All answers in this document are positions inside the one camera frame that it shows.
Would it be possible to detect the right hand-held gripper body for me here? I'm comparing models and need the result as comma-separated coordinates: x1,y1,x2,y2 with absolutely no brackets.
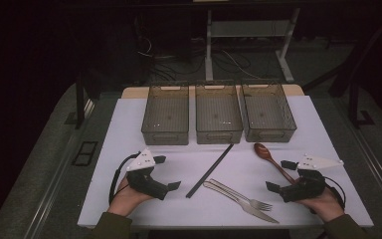
278,152,345,203

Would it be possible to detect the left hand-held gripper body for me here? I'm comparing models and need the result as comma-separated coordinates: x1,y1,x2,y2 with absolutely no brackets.
125,147,170,201

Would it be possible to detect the brown wooden spoon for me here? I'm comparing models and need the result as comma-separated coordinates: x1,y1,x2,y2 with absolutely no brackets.
254,142,296,185

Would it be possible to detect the silver metal fork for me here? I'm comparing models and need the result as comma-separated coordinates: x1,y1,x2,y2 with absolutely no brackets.
209,178,274,212

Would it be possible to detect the smoky clear plastic bin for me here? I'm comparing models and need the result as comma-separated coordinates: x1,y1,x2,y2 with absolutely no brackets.
240,81,297,143
194,81,244,145
140,83,190,146

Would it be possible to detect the person's left hand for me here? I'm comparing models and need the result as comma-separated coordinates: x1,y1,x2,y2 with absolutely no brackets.
107,175,153,218

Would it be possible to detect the person's right hand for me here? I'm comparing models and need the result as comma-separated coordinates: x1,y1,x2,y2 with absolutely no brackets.
292,177,345,223

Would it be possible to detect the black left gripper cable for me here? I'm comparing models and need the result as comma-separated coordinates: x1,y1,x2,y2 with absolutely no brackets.
108,151,142,205

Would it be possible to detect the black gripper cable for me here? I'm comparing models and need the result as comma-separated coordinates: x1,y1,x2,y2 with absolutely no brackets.
108,151,142,205
324,175,346,211

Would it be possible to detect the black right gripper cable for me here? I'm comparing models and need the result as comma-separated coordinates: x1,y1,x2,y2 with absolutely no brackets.
324,175,346,211

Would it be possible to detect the tangle of floor cables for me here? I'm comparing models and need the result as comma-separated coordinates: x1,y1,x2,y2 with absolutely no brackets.
135,33,270,83

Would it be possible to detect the white metal desk frame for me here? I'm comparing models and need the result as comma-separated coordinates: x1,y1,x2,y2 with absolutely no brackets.
204,7,301,84

